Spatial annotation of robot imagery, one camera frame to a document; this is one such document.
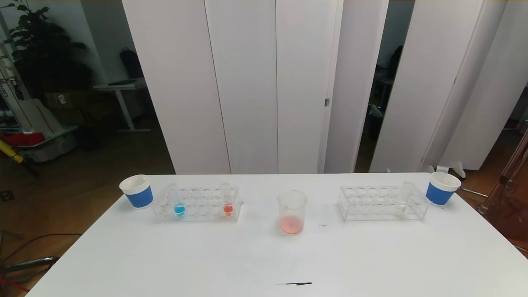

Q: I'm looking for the grey metal leg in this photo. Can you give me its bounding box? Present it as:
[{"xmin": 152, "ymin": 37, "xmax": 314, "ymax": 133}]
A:
[{"xmin": 0, "ymin": 256, "xmax": 60, "ymax": 273}]

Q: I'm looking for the white pole with lettering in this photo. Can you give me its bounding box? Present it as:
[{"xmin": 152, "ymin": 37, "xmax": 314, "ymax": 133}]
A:
[{"xmin": 0, "ymin": 39, "xmax": 31, "ymax": 132}]

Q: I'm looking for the test tube pale yellow pigment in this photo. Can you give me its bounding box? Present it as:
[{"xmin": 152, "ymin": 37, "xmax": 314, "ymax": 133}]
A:
[{"xmin": 395, "ymin": 181, "xmax": 415, "ymax": 217}]

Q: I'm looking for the black backpack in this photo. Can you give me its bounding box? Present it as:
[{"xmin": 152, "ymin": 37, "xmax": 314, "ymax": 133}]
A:
[{"xmin": 120, "ymin": 47, "xmax": 144, "ymax": 79}]

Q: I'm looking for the brown cardboard box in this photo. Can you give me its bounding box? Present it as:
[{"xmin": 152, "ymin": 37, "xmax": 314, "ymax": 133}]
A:
[{"xmin": 45, "ymin": 91, "xmax": 83, "ymax": 110}]

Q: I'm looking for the white paper cup blue sleeve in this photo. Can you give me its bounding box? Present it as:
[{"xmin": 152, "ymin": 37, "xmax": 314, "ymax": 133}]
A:
[
  {"xmin": 425, "ymin": 171, "xmax": 462, "ymax": 206},
  {"xmin": 119, "ymin": 174, "xmax": 154, "ymax": 209}
]

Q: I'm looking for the clear acrylic test tube rack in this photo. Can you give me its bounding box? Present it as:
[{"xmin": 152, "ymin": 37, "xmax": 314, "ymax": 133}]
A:
[
  {"xmin": 337, "ymin": 184, "xmax": 431, "ymax": 222},
  {"xmin": 152, "ymin": 185, "xmax": 244, "ymax": 223}
]

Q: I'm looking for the yellow tool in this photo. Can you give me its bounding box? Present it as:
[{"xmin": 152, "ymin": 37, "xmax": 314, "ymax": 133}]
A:
[{"xmin": 0, "ymin": 138, "xmax": 24, "ymax": 163}]

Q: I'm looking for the thin metal rod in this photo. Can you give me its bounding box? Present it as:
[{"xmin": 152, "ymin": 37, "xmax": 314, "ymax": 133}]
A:
[{"xmin": 460, "ymin": 186, "xmax": 489, "ymax": 198}]

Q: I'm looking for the white desk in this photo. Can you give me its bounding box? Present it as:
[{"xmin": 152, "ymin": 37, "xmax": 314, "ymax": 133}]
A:
[{"xmin": 93, "ymin": 78, "xmax": 151, "ymax": 132}]

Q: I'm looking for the white machine base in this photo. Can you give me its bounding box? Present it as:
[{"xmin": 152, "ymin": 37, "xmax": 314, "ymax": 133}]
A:
[{"xmin": 16, "ymin": 98, "xmax": 79, "ymax": 163}]

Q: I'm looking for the clear glass beaker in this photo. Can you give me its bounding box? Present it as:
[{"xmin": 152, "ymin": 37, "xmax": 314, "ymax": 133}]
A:
[{"xmin": 277, "ymin": 189, "xmax": 308, "ymax": 236}]

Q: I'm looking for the test tube with blue pigment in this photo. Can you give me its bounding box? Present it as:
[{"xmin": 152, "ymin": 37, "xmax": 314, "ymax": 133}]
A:
[{"xmin": 167, "ymin": 184, "xmax": 186, "ymax": 216}]

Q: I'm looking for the red floor cable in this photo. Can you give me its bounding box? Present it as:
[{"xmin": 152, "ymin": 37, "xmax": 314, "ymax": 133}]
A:
[{"xmin": 0, "ymin": 280, "xmax": 29, "ymax": 292}]

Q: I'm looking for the black floor cable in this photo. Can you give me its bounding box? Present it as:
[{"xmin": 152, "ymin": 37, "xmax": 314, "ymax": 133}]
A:
[{"xmin": 0, "ymin": 233, "xmax": 83, "ymax": 264}]

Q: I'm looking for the dark green potted plant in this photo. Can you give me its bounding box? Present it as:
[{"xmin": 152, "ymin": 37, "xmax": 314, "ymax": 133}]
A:
[{"xmin": 2, "ymin": 0, "xmax": 93, "ymax": 99}]

